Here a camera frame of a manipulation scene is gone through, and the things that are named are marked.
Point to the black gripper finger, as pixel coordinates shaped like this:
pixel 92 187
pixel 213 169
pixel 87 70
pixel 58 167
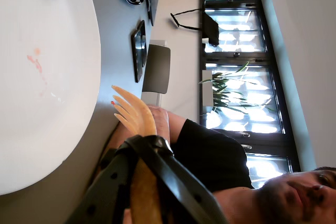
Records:
pixel 105 182
pixel 181 190

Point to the wooden fork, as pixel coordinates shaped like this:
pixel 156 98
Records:
pixel 141 119

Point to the person's right forearm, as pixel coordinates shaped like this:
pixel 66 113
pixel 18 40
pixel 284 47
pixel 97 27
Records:
pixel 177 125

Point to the bearded person's head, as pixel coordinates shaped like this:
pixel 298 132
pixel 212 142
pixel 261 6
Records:
pixel 294 197

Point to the person's left hand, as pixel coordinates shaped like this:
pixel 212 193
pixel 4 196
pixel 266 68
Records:
pixel 120 134

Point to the person's right hand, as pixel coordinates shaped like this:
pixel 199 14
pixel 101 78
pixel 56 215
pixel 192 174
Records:
pixel 161 121

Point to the white plant pot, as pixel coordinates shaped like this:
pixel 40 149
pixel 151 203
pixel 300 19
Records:
pixel 207 90

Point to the green leafy plant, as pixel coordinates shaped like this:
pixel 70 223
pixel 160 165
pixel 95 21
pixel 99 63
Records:
pixel 225 90

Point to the white round plate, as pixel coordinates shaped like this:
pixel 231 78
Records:
pixel 47 77

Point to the grey chair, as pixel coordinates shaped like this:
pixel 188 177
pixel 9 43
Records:
pixel 157 69

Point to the black hanging bag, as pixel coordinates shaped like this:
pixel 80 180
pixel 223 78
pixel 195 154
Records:
pixel 211 31

